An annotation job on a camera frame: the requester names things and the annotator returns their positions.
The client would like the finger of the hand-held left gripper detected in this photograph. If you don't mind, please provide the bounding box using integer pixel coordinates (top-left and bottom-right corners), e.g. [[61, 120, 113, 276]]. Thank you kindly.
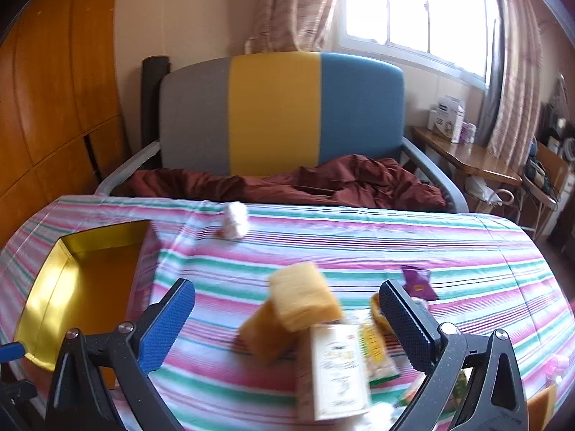
[[0, 342, 26, 363], [0, 379, 40, 431]]

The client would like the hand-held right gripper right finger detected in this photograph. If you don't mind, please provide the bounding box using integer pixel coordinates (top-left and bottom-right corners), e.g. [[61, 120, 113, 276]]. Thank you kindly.
[[378, 279, 528, 431]]

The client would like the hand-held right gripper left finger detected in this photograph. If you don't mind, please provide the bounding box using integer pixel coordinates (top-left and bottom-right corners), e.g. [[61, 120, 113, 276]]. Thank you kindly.
[[45, 278, 196, 431]]

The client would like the yellow sock ball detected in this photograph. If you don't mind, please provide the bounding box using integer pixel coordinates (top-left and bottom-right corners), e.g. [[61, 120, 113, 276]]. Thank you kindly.
[[369, 294, 396, 334]]

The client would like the purple snack packet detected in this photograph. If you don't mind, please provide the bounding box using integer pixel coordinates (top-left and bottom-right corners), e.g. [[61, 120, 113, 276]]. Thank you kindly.
[[401, 266, 440, 301]]

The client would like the gold tin box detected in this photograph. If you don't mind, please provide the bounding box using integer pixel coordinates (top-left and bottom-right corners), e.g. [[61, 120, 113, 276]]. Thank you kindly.
[[13, 220, 156, 389]]

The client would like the beige carton box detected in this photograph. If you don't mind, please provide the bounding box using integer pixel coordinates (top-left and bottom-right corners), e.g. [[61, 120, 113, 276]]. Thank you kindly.
[[296, 323, 371, 422]]

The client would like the yellow sponge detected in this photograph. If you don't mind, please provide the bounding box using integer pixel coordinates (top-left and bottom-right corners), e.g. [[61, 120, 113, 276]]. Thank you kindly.
[[528, 384, 558, 431], [270, 261, 344, 334], [238, 301, 299, 364]]

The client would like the striped bed sheet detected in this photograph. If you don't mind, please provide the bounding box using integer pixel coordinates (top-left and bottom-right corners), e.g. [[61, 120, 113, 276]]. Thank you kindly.
[[0, 195, 573, 431]]

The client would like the maroon blanket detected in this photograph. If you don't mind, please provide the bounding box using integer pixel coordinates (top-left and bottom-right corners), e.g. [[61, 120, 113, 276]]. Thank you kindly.
[[114, 155, 455, 213]]

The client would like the white plastic bag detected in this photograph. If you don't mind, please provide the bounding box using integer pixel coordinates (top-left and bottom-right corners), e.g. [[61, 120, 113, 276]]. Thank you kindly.
[[465, 175, 516, 215]]

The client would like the pink plastic bag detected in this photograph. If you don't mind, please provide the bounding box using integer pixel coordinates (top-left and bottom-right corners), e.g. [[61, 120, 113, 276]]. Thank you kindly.
[[543, 354, 572, 388]]

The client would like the wooden desk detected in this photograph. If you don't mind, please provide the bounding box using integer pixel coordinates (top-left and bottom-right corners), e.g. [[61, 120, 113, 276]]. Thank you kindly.
[[411, 126, 523, 189]]

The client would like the white carton box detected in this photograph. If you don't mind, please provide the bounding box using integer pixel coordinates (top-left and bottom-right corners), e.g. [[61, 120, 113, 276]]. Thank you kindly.
[[427, 96, 466, 144]]

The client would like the grey yellow blue sofa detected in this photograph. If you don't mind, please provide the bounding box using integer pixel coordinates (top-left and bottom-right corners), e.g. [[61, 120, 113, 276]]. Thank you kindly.
[[96, 51, 469, 214]]

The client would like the wooden wardrobe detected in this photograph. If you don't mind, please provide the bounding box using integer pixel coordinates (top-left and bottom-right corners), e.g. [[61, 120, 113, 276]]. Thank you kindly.
[[0, 0, 132, 243]]

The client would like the beige patterned curtain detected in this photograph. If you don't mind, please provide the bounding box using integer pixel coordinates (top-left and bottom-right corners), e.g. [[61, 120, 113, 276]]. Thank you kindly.
[[485, 0, 558, 168], [245, 0, 343, 55]]

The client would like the window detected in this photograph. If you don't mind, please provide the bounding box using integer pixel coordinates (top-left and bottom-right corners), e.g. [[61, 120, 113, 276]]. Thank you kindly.
[[332, 0, 501, 85]]

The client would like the metal frame chair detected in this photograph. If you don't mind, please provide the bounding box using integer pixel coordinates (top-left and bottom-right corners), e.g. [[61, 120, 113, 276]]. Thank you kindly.
[[520, 144, 567, 240]]

